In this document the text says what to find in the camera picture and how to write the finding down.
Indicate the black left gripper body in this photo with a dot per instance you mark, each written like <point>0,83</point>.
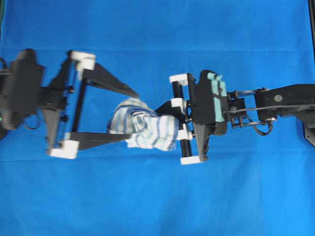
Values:
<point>55,102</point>

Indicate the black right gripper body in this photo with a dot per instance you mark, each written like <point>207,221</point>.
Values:
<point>206,102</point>

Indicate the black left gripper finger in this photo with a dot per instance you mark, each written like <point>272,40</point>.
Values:
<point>89,140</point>
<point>101,78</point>

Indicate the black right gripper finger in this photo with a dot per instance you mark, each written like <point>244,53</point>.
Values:
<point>176,107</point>
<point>184,133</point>

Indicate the blue white striped towel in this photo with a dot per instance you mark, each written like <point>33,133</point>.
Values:
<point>147,129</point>

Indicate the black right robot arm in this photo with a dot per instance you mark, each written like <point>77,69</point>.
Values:
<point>259,108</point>

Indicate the blue table cloth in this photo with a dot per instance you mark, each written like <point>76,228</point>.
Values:
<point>250,186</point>

